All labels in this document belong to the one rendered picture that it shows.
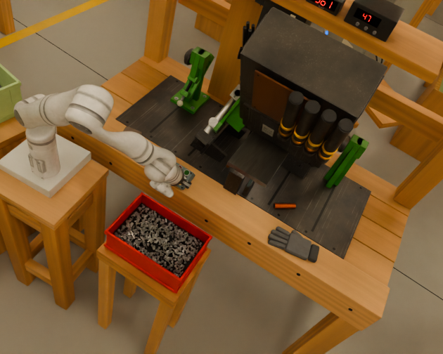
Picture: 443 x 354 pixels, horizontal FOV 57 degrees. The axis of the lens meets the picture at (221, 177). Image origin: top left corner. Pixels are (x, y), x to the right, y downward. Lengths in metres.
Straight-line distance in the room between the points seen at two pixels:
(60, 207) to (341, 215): 1.11
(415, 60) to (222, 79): 0.86
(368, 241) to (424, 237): 1.56
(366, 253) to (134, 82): 1.29
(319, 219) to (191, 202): 0.53
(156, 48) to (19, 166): 0.89
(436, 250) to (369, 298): 1.74
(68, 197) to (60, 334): 0.88
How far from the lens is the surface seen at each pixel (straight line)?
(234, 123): 1.59
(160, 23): 2.07
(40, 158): 1.56
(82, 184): 1.67
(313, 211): 1.75
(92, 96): 1.03
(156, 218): 1.55
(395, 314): 2.88
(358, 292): 1.65
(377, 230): 1.88
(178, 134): 1.81
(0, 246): 2.46
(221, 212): 1.59
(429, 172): 1.91
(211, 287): 2.44
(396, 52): 1.54
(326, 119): 1.09
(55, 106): 1.19
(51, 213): 1.60
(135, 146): 1.14
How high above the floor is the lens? 2.19
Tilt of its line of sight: 49 degrees down
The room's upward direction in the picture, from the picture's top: 21 degrees clockwise
